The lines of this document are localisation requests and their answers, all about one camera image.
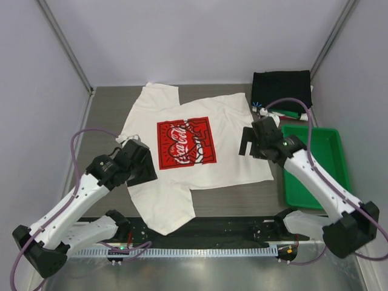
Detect aluminium frame post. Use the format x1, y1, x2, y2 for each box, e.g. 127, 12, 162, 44
35, 0, 93, 96
310, 0, 360, 81

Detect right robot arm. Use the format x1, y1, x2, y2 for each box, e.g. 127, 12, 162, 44
239, 116, 380, 258

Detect right aluminium frame post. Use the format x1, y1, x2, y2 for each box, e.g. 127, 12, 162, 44
310, 0, 360, 81

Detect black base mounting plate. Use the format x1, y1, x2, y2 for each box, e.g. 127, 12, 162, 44
106, 216, 309, 249

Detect folded green t-shirt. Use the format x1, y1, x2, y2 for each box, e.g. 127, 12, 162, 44
278, 110, 301, 119

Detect folded white t-shirt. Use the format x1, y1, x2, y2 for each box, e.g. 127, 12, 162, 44
299, 111, 312, 122

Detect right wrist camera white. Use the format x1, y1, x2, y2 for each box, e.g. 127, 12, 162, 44
259, 108, 280, 127

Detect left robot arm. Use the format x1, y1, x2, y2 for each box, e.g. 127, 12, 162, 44
12, 139, 157, 279

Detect slotted cable duct rail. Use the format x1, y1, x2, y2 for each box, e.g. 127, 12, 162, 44
72, 245, 278, 259

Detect green plastic tray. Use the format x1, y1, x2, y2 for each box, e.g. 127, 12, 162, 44
281, 124, 351, 211

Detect left aluminium frame post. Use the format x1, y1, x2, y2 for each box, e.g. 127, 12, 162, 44
35, 0, 93, 96

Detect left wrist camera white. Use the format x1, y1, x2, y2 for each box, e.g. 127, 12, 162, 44
116, 134, 141, 147

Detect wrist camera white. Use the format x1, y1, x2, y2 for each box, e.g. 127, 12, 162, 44
259, 108, 280, 127
116, 134, 141, 147

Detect white t-shirt red print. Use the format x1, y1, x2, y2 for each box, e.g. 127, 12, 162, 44
117, 83, 273, 235

